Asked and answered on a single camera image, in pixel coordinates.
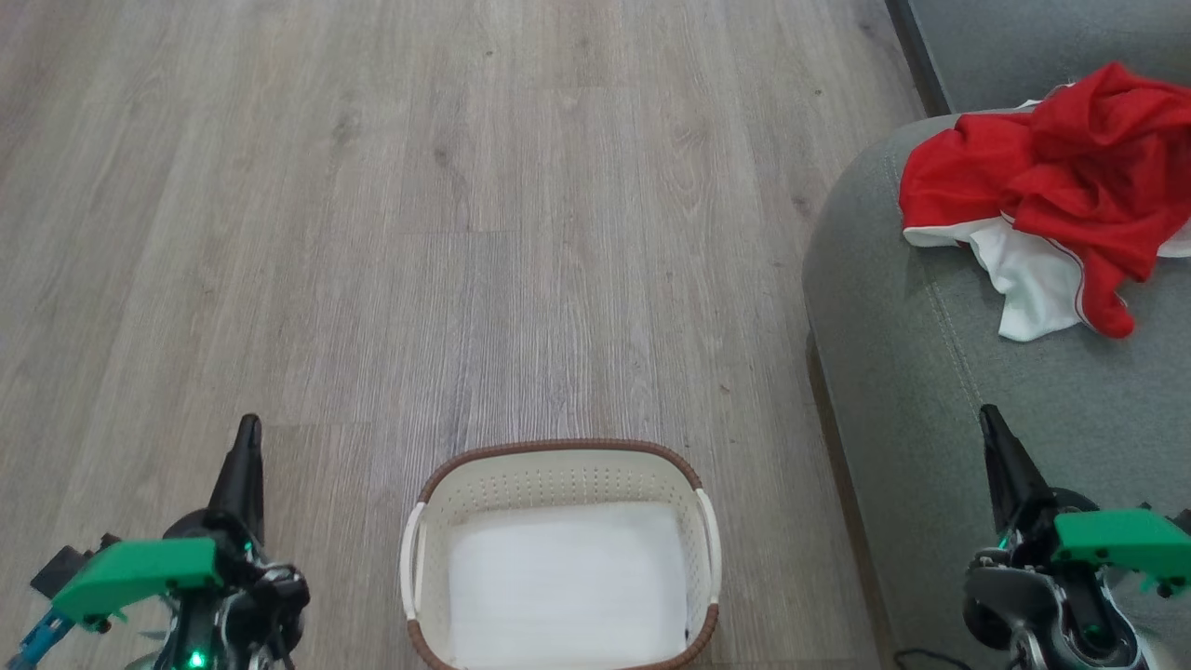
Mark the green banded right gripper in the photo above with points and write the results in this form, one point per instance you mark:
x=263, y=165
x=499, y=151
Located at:
x=1121, y=540

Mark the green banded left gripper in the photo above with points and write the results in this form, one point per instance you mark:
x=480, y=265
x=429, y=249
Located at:
x=140, y=572

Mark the red and white sports jersey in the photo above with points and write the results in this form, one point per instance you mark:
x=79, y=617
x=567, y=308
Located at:
x=1070, y=167

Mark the grey sofa seat cushion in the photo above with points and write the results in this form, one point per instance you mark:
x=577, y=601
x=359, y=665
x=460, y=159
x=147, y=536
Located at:
x=949, y=400

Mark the cream laundry basket brown rim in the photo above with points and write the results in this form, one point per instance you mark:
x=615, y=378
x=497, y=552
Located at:
x=558, y=475

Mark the dark grey upholstered sofa section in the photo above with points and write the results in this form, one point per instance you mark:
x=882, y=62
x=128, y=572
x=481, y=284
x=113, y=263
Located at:
x=1023, y=42

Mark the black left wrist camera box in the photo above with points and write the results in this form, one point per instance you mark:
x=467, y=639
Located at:
x=63, y=569

